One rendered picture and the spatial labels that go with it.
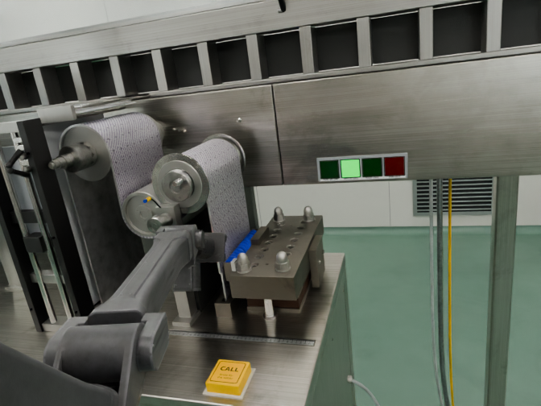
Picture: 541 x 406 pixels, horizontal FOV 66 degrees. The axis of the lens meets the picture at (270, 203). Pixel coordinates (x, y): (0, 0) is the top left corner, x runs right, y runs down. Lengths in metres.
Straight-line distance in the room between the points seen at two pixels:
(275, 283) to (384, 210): 2.82
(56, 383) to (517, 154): 1.12
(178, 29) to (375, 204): 2.72
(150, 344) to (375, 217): 3.39
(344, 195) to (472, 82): 2.63
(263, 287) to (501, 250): 0.82
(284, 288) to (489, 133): 0.65
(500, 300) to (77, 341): 1.35
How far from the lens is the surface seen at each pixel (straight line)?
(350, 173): 1.22
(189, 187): 0.97
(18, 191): 1.17
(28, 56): 1.66
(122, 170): 1.13
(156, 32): 1.37
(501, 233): 1.48
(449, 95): 1.19
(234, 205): 1.14
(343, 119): 1.20
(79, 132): 1.14
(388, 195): 3.69
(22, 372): 0.31
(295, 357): 0.94
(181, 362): 0.99
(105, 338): 0.46
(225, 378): 0.88
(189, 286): 0.85
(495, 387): 1.79
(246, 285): 1.00
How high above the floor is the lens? 1.48
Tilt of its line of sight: 18 degrees down
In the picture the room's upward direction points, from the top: 7 degrees counter-clockwise
